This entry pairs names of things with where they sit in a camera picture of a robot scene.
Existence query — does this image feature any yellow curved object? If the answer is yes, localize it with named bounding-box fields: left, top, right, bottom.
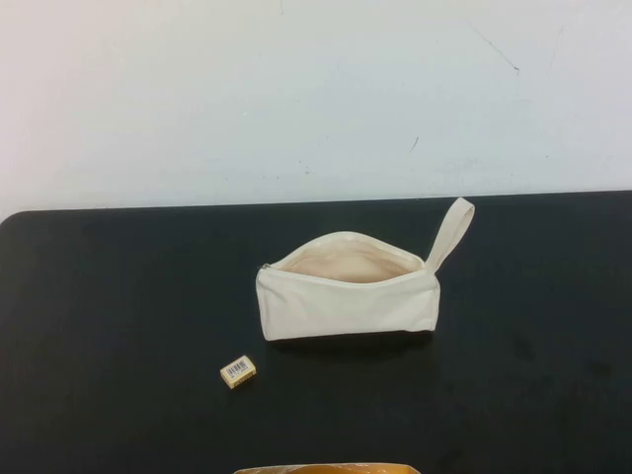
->
left=231, top=462, right=417, bottom=474

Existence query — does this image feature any small yellow eraser with barcode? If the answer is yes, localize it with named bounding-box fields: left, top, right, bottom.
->
left=218, top=357, right=257, bottom=393

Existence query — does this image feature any cream canvas pencil case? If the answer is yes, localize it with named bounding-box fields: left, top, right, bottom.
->
left=256, top=197, right=477, bottom=343

